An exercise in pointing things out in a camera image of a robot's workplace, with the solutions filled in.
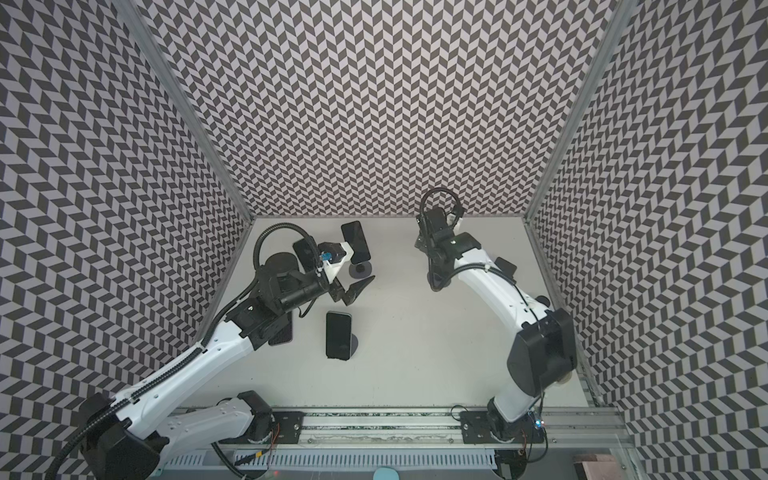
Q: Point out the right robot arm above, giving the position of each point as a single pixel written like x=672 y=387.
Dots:
x=543 y=339

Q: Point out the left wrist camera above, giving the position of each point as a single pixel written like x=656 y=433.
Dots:
x=334 y=256

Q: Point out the back right round stand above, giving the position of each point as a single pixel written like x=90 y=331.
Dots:
x=437 y=281

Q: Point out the purple edged phone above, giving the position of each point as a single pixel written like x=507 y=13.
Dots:
x=282 y=333

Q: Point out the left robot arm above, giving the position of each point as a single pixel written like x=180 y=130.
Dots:
x=131 y=434

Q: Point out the black phone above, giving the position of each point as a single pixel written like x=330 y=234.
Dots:
x=506 y=267
x=353 y=234
x=308 y=254
x=338 y=344

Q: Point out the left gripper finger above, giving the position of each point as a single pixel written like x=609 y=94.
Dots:
x=356 y=289
x=337 y=291

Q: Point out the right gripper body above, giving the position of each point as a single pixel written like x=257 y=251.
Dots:
x=432 y=241

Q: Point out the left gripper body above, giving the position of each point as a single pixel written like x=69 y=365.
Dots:
x=312 y=285

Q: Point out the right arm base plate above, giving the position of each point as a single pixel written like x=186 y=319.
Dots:
x=482 y=427

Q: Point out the brown box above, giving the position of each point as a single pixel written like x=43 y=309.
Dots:
x=597 y=467

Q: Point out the aluminium front rail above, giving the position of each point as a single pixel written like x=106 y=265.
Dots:
x=384 y=427

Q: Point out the teal round button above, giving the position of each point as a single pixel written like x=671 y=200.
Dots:
x=385 y=473

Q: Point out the back middle round stand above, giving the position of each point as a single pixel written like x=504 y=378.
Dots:
x=361 y=270

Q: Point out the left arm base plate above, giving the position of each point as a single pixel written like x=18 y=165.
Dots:
x=285 y=427

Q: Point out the white slotted cable duct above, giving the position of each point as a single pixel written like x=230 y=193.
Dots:
x=364 y=459

